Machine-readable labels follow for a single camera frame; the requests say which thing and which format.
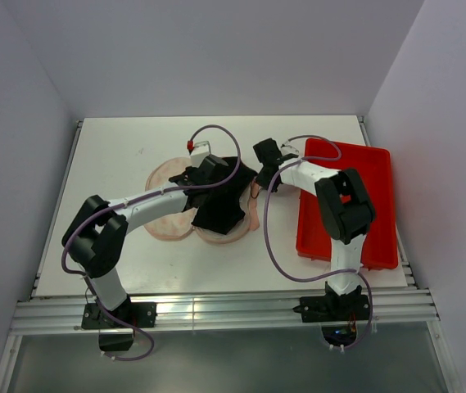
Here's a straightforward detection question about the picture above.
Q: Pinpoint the black bra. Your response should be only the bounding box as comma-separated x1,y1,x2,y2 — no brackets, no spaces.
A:
192,163,257,235

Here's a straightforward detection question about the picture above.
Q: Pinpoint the pink mesh laundry bag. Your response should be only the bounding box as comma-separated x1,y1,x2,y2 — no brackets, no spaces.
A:
144,179,260,244

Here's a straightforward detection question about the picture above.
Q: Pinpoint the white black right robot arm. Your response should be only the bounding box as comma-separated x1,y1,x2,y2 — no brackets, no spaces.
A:
253,138,376,319

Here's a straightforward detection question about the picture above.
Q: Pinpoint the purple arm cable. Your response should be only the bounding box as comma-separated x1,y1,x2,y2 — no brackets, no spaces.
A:
263,133,378,353
60,124,242,364

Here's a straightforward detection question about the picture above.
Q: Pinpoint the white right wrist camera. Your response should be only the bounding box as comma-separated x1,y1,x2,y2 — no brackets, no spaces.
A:
280,141,301,159

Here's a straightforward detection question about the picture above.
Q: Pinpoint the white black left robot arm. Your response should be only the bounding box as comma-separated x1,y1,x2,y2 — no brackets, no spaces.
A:
61,154,240,327

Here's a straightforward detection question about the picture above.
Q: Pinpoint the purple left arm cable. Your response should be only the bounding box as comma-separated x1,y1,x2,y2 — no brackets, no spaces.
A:
60,124,242,364

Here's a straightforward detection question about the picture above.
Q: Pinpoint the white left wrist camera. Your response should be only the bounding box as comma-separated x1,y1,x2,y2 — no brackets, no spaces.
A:
187,140,211,168

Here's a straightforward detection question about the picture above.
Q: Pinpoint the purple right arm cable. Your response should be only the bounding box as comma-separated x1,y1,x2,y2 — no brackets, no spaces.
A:
263,133,378,353

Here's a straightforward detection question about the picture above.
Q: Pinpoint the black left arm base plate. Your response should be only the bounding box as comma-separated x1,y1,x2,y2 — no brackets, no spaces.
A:
80,300,156,355

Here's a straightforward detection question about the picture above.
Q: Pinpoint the aluminium rail frame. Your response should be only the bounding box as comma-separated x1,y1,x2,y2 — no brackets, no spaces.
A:
0,115,463,392

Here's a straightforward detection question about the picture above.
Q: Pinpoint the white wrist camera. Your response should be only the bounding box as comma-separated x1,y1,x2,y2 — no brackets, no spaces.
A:
187,140,211,168
280,141,301,159

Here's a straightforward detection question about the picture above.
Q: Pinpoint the red plastic tray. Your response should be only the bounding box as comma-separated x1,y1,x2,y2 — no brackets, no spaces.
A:
296,138,398,269

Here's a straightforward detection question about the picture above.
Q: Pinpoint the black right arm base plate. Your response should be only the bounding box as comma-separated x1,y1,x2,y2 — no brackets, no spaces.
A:
292,292,371,323

